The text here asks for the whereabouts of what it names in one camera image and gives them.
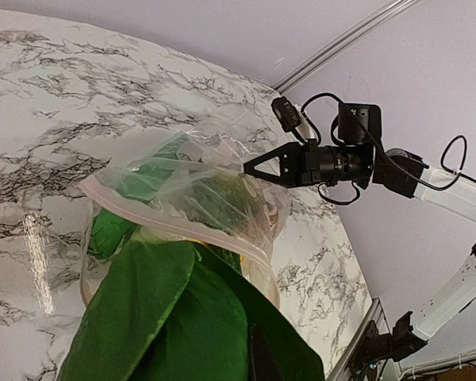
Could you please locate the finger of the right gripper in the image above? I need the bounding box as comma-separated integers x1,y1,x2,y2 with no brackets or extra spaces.
244,142,301,175
249,168,290,188

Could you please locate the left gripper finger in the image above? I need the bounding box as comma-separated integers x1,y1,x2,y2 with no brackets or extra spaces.
248,324,298,380

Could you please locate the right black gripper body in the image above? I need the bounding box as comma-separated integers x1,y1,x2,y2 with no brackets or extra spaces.
280,139,320,188

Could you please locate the clear zip top bag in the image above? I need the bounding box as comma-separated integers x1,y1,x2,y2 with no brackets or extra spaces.
80,106,288,306

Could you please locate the fake bok choy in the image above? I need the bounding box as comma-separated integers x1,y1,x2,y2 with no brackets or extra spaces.
57,210,326,381

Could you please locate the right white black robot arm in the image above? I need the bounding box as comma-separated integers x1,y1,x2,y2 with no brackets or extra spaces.
244,97,476,363

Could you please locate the fake green cucumber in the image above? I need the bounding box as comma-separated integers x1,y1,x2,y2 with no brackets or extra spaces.
116,140,261,234

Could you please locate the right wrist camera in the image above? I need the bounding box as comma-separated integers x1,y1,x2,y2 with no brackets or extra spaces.
271,96,322,144

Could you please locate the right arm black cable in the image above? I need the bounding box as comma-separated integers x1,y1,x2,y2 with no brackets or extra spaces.
299,91,469,207

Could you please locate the front aluminium rail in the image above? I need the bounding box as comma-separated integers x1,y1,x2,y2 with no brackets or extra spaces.
324,297,476,381

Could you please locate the right aluminium frame post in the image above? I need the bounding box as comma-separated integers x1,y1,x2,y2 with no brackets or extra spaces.
271,0,420,94

